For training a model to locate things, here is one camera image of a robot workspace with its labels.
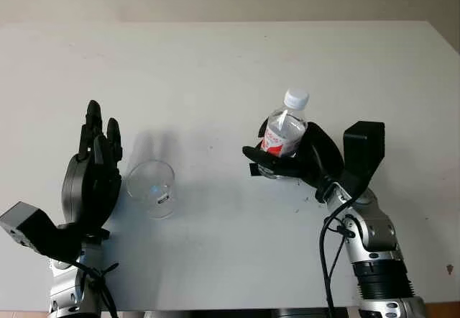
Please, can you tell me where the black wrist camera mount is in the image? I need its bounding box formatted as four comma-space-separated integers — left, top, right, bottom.
0, 201, 111, 263
323, 120, 387, 204

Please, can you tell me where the black robot torso edge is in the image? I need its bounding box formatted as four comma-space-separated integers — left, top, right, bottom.
143, 307, 350, 318

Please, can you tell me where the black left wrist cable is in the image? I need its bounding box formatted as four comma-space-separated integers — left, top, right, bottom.
73, 259, 120, 318

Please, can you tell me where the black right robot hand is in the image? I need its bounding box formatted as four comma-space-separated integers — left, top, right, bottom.
241, 122, 346, 192

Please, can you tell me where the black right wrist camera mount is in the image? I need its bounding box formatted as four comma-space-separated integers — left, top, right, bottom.
323, 120, 387, 204

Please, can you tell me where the clear plastic water bottle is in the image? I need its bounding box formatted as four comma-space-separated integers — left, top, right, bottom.
259, 88, 311, 181

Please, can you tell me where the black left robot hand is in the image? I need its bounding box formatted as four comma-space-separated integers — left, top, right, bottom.
60, 99, 125, 232

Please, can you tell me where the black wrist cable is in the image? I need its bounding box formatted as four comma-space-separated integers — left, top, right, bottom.
319, 188, 364, 318
73, 259, 120, 318

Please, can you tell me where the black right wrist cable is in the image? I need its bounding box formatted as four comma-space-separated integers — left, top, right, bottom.
319, 188, 364, 318

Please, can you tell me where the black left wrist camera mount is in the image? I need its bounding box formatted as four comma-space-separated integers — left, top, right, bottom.
0, 201, 111, 263

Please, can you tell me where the clear plastic cup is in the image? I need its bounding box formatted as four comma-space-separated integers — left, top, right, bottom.
125, 159, 178, 221

